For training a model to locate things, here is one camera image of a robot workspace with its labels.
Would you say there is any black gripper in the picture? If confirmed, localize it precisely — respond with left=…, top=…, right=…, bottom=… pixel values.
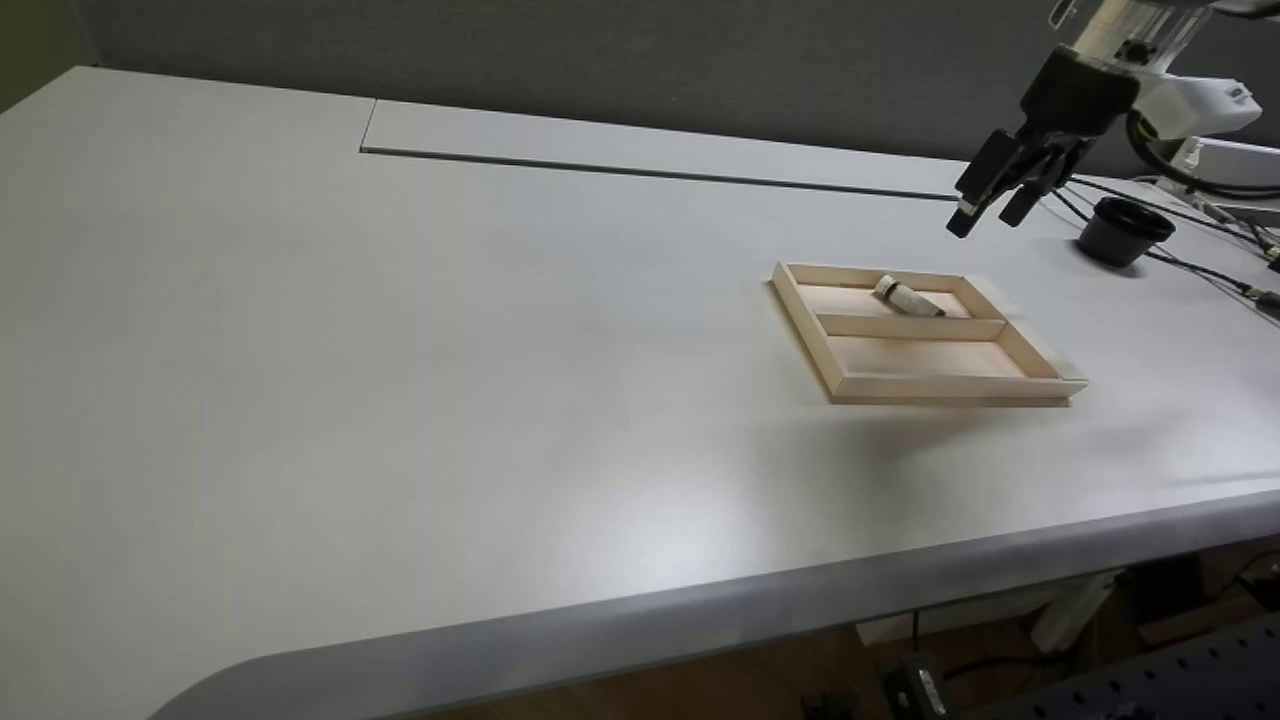
left=943, top=42, right=1144, bottom=242

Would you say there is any white marker with black cap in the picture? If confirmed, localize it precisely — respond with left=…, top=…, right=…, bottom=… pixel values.
left=873, top=273, right=948, bottom=318

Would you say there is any wooden two-segment tray box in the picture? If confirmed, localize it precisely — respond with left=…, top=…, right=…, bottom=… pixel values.
left=766, top=257, right=1087, bottom=409

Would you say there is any white device box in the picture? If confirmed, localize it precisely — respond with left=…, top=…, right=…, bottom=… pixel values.
left=1154, top=132, right=1280, bottom=224

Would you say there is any black round cup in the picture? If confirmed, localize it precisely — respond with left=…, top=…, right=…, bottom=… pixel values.
left=1073, top=191, right=1180, bottom=273

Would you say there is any white table leg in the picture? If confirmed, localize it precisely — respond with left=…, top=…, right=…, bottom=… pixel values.
left=1029, top=570, right=1121, bottom=661

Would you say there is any dark perforated metal plate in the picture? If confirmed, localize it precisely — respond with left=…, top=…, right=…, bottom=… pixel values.
left=991, top=613, right=1280, bottom=720

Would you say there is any black cable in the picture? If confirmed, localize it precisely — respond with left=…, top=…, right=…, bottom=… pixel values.
left=1053, top=162, right=1280, bottom=324

